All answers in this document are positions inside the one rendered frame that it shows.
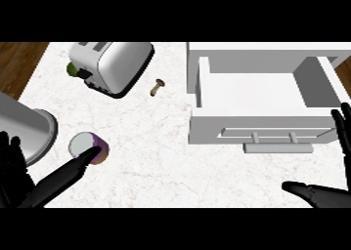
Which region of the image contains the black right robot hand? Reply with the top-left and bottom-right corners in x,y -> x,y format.
280,95 -> 351,209

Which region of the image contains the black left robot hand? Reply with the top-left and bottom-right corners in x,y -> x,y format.
0,126 -> 103,209

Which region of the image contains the purple can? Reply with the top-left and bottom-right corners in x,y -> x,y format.
67,131 -> 110,166

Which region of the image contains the white open drawer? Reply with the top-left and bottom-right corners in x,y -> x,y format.
188,56 -> 351,154

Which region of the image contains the grey cylindrical appliance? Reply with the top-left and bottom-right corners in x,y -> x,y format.
0,85 -> 60,168

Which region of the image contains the white cabinet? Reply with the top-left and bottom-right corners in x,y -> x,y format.
186,42 -> 351,96

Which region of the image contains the green round object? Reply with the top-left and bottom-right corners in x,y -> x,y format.
66,62 -> 80,78

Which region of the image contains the silver toaster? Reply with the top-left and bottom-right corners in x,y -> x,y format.
67,42 -> 156,100

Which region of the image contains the brown mushroom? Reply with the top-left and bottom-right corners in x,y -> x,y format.
148,78 -> 166,98

